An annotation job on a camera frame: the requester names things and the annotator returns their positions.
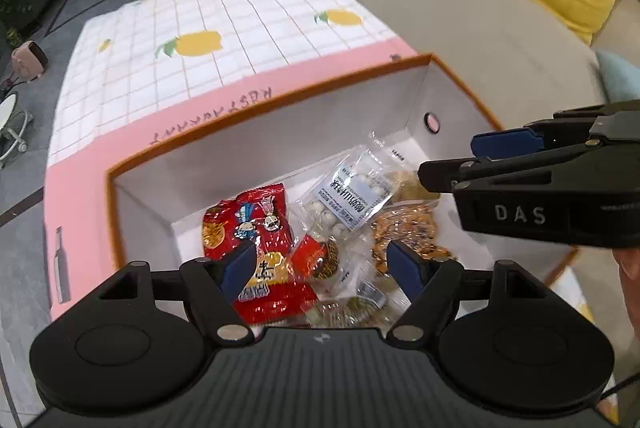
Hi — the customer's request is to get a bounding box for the green snack packet black label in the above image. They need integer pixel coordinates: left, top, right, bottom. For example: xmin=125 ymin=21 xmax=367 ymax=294
xmin=306 ymin=280 xmax=402 ymax=330

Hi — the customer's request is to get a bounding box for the person's right hand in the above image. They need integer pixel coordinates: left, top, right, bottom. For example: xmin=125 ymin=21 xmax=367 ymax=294
xmin=616 ymin=250 xmax=640 ymax=325

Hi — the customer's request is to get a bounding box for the clear packet of white balls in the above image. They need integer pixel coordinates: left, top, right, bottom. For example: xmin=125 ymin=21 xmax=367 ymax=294
xmin=297 ymin=145 xmax=401 ymax=245

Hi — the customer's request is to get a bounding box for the clear peanut packet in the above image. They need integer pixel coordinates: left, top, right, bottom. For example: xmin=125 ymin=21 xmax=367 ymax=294
xmin=370 ymin=202 xmax=457 ymax=279

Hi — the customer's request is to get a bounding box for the pink space heater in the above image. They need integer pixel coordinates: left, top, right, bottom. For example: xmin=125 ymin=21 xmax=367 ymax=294
xmin=11 ymin=40 xmax=50 ymax=81

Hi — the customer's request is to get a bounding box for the large red snack packet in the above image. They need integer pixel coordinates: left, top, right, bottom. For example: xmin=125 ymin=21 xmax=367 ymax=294
xmin=202 ymin=183 xmax=319 ymax=326

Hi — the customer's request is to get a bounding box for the black cable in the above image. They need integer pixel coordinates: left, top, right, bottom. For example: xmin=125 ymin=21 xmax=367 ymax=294
xmin=594 ymin=372 xmax=640 ymax=406

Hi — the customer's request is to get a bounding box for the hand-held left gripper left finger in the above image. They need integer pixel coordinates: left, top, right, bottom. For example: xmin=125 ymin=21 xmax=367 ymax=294
xmin=97 ymin=239 xmax=258 ymax=345

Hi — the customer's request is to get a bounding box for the white wheeled stool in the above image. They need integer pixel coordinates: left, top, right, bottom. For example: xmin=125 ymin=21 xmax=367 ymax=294
xmin=0 ymin=90 xmax=31 ymax=169

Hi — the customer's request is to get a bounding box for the orange cardboard box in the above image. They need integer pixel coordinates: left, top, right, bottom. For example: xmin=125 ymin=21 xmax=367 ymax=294
xmin=105 ymin=52 xmax=581 ymax=344

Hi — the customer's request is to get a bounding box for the light blue pillow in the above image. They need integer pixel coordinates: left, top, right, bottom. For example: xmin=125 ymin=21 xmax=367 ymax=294
xmin=595 ymin=50 xmax=640 ymax=104

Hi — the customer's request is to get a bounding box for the beige sofa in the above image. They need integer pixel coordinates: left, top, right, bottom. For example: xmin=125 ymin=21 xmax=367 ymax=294
xmin=295 ymin=0 xmax=640 ymax=149

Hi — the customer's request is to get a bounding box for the red small packet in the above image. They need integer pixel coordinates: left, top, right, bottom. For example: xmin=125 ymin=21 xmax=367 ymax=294
xmin=291 ymin=235 xmax=347 ymax=281

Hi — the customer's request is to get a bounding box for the checked lemon print tablecloth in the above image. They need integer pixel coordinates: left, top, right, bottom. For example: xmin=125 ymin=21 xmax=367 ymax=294
xmin=44 ymin=0 xmax=603 ymax=326

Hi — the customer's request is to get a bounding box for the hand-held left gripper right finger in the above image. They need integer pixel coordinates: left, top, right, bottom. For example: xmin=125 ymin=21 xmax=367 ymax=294
xmin=385 ymin=239 xmax=556 ymax=345

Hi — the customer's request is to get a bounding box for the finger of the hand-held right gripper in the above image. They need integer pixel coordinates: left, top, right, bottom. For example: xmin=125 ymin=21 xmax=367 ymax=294
xmin=471 ymin=100 xmax=640 ymax=159
xmin=418 ymin=128 xmax=640 ymax=196

